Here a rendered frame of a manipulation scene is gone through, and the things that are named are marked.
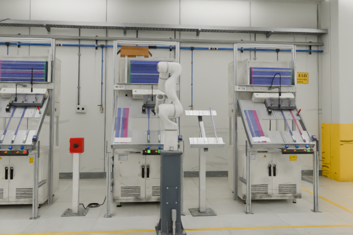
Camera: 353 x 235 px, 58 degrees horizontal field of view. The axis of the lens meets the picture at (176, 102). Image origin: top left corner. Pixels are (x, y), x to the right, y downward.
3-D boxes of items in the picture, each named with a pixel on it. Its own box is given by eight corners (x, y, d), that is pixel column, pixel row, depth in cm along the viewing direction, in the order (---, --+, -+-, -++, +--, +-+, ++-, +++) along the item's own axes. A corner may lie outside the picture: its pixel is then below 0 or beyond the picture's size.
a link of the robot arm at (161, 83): (176, 77, 313) (171, 104, 327) (159, 74, 314) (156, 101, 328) (174, 81, 305) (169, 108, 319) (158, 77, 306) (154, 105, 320)
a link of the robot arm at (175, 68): (163, 117, 288) (180, 117, 293) (167, 116, 277) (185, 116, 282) (162, 63, 295) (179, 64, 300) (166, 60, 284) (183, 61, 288)
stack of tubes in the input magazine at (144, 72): (173, 83, 375) (173, 60, 376) (129, 83, 370) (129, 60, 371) (172, 84, 388) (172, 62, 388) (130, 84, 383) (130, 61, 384)
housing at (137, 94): (174, 103, 379) (175, 94, 370) (132, 102, 375) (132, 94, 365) (173, 98, 385) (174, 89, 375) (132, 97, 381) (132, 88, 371)
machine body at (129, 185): (176, 206, 356) (177, 150, 359) (113, 207, 350) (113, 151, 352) (172, 192, 421) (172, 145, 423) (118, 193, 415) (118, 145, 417)
